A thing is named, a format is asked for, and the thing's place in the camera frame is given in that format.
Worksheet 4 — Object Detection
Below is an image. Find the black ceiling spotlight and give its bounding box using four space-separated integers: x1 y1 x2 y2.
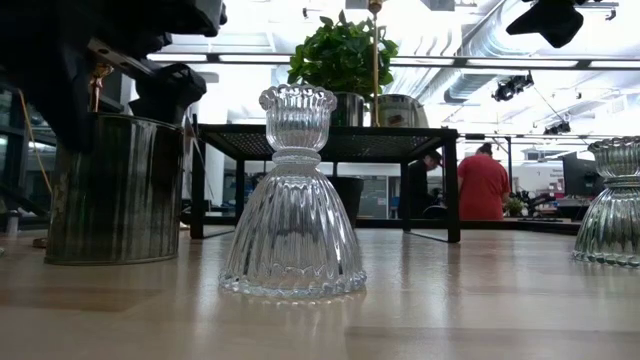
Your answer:
542 119 573 137
491 71 536 104

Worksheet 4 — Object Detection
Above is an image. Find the yellow cable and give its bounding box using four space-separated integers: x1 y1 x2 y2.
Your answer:
16 88 54 197

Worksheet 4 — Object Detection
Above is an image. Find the small background plant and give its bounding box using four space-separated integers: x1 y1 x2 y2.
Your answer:
501 196 527 218

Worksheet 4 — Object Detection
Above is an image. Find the person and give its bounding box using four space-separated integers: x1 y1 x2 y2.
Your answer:
455 141 512 222
405 148 445 220

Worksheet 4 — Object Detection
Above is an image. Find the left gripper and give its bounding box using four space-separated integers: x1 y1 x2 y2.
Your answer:
0 0 229 154

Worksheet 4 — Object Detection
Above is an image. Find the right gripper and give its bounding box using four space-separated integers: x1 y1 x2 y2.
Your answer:
505 0 585 49

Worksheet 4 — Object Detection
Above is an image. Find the dark computer monitor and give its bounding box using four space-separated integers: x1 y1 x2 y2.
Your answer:
559 151 607 200

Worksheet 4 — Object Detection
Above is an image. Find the black perforated metal shelf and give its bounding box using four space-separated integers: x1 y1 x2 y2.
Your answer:
188 113 462 245

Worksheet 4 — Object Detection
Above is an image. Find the clear ribbed glass candleholder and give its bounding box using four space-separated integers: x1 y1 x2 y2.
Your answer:
217 83 368 301

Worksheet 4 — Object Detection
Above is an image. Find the green ribbed glass candleholder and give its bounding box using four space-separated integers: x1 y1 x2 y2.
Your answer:
570 135 640 269

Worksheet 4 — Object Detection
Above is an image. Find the green leafy potted plant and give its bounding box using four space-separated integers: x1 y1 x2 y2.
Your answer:
286 8 400 105

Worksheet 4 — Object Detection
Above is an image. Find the black aluminium rig frame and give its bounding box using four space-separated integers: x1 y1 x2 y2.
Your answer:
179 214 584 237

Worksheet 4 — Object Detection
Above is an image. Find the black plant pot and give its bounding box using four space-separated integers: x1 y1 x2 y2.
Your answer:
327 175 366 229

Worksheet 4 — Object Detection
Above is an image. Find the ribbed metal candle tin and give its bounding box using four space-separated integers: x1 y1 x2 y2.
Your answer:
375 93 430 129
43 112 185 267
329 91 367 128

